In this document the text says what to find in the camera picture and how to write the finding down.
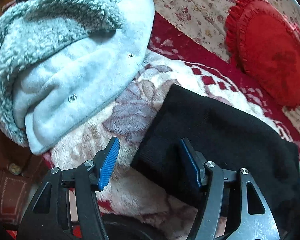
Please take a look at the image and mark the black pants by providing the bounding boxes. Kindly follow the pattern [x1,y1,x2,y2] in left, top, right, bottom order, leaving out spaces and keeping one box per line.
[131,85,300,229]

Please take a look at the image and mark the brown wooden cabinet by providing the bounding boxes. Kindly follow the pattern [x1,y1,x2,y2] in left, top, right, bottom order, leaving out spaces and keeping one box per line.
[0,130,47,226]

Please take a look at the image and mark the red and cream plush blanket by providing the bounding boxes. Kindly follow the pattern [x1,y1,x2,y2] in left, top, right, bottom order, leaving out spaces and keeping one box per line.
[43,15,300,239]

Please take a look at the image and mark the red heart-shaped pillow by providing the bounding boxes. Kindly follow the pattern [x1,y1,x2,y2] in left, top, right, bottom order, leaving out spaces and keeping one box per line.
[225,0,300,108]

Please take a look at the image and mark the light blue fleece jacket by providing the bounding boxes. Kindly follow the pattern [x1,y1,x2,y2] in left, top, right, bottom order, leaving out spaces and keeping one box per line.
[0,0,155,155]

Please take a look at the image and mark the floral beige quilt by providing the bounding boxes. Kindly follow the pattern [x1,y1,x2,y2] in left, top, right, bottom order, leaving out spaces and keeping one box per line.
[147,0,300,143]

